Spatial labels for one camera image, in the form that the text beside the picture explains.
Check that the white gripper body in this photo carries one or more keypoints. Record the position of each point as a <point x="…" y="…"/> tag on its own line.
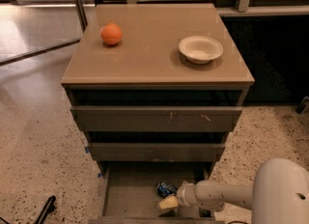
<point x="185" y="194"/>

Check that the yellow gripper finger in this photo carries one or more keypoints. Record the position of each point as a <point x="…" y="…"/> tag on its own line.
<point x="170" y="202"/>

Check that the blue pepsi can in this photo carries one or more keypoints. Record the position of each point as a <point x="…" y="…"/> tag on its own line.
<point x="165" y="189"/>

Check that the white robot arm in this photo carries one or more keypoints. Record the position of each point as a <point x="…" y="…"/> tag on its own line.
<point x="278" y="195"/>

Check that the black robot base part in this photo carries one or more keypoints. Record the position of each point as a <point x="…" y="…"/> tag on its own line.
<point x="47" y="209"/>

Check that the open grey bottom drawer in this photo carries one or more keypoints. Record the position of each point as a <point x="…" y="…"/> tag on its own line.
<point x="129" y="194"/>

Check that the grey lower middle drawer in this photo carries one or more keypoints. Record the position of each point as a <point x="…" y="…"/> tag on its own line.
<point x="156" y="152"/>

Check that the grey drawer cabinet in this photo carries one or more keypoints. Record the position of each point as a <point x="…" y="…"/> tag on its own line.
<point x="146" y="68"/>

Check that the white paper bowl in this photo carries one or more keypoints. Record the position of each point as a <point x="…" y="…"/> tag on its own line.
<point x="200" y="49"/>

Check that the dark object right floor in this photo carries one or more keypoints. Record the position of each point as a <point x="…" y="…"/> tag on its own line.
<point x="302" y="106"/>

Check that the orange fruit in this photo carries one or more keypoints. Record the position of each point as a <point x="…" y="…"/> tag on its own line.
<point x="111" y="33"/>

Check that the diagonal metal floor bar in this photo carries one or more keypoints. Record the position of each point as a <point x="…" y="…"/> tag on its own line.
<point x="83" y="23"/>

